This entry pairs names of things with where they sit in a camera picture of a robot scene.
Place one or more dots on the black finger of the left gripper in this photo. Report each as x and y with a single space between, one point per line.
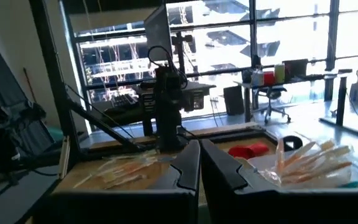
182 102
165 102

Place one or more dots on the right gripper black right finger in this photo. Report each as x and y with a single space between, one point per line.
225 174

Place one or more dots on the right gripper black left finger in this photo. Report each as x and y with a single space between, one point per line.
185 171

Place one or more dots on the blue toothbrush in clear wrap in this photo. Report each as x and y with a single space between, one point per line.
166 158

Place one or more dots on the black keyboard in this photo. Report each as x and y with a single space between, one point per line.
124 101

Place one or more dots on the red cloth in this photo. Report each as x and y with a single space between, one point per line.
247 151

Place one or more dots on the translucent white plastic bin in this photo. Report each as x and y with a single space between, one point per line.
259 165

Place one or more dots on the black computer tower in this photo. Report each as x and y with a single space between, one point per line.
233 99

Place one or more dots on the black office desk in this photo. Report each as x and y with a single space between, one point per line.
247 99

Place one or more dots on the black bag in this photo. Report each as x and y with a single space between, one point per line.
246 75

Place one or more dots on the grey laptop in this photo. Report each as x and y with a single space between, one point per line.
158 31

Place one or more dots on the black table clamp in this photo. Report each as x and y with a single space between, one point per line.
294 141

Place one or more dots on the white blue tissue box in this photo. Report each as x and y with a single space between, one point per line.
257 78

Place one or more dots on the red box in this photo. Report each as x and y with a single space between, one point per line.
269 78

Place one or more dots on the black office chair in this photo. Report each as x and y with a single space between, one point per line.
272 96

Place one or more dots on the teal cushion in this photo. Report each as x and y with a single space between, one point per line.
54 133

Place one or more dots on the white green canister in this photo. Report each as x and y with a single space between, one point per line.
280 73

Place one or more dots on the grey desk leg foot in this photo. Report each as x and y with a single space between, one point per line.
340 102

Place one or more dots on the black fabric panel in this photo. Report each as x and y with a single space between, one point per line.
11 93

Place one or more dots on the black articulated stand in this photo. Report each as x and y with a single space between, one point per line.
5 130

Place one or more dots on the left wrist camera housing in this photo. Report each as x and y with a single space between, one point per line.
168 79

